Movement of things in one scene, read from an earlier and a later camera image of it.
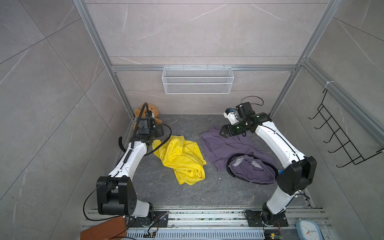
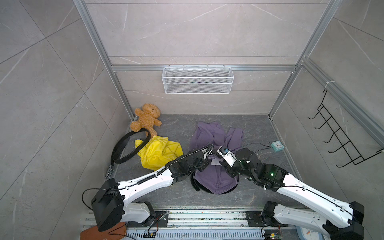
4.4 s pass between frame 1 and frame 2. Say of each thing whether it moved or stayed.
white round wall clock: stayed
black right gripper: moved
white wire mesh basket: stayed
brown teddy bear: stayed
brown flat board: stayed
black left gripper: moved
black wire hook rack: stayed
